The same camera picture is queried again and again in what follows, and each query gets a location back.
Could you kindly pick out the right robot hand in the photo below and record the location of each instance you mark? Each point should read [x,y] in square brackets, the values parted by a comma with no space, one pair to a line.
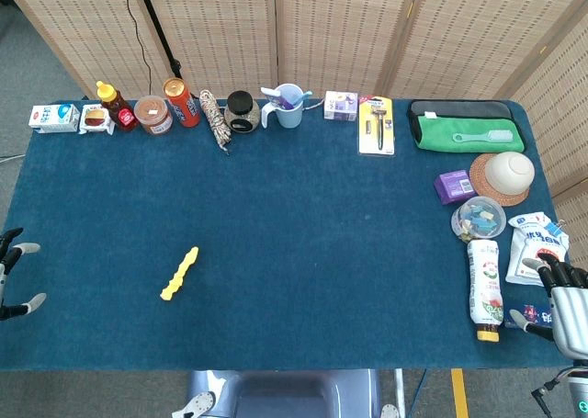
[569,317]

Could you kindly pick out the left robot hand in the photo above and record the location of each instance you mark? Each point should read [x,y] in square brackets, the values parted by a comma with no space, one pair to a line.
[25,248]

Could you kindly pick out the yellow wavy toy stick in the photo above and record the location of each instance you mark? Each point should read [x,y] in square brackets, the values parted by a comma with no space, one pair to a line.
[179,275]

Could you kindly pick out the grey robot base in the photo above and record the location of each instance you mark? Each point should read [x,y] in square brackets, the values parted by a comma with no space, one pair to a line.
[294,395]

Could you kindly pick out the dark blue flat box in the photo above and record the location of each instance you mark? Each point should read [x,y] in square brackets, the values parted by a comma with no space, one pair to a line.
[533,314]

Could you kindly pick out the white powder bag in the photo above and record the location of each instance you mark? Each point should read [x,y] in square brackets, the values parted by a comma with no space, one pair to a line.
[533,248]

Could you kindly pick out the blue binder clip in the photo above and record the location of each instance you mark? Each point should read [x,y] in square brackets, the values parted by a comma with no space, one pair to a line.
[553,229]

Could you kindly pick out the white sauce bottle yellow cap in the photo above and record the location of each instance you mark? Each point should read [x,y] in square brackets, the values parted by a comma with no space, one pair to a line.
[484,285]

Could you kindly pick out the white blue milk carton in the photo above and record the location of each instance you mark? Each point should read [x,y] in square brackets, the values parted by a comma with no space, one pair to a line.
[50,117]

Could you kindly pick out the clear tub of clips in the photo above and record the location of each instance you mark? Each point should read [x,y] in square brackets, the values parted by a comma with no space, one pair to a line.
[478,218]

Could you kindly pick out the small white food box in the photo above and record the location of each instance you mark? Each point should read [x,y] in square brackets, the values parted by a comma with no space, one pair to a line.
[94,118]

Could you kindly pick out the cream bowl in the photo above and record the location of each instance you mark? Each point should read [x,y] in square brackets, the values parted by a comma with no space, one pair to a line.
[510,172]

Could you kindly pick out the round woven coaster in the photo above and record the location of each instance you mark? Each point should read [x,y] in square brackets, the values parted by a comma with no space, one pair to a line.
[480,179]

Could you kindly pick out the honey bear bottle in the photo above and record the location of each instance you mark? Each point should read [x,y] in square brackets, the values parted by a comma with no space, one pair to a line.
[121,115]

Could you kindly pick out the purple soap box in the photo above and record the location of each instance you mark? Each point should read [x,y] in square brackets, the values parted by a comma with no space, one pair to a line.
[452,186]

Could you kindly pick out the brown sauce plastic tub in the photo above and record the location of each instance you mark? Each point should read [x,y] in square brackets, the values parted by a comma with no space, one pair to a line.
[154,117]

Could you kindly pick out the white table leg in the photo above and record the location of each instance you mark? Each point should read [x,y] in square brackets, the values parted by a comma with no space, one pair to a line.
[400,390]

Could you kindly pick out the light blue scrub brush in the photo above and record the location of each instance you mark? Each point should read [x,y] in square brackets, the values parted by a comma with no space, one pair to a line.
[498,136]

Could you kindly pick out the orange drink can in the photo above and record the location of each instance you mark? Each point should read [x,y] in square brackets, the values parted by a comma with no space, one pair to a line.
[184,105]

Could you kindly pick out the green folded towel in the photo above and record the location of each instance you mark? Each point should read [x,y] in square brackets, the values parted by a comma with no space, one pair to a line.
[436,135]

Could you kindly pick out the dark grey folded towel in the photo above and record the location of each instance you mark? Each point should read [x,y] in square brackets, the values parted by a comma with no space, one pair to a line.
[459,108]

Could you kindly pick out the glass jar black lid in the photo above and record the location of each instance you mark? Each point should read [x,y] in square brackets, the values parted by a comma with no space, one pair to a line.
[241,110]

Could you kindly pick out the black tripod pole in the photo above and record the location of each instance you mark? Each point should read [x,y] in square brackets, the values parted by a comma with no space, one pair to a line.
[156,20]

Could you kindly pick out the blue felt table cover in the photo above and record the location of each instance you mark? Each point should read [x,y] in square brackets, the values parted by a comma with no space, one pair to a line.
[294,234]

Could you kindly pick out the yellow razor package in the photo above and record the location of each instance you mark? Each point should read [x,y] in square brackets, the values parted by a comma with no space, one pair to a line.
[374,128]

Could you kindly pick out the white purple toothpaste tube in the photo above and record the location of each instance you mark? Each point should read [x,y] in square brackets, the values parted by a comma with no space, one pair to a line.
[271,94]

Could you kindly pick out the light blue mug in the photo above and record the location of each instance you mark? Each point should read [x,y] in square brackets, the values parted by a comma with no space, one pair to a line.
[289,115]

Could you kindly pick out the white purple small box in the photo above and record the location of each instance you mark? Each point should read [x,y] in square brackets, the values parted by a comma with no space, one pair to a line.
[340,105]

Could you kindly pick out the blue toothbrush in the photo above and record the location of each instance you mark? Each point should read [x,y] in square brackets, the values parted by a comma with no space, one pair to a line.
[305,94]

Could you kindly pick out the bamboo folding screen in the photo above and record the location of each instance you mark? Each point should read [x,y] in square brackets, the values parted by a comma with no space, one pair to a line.
[331,32]

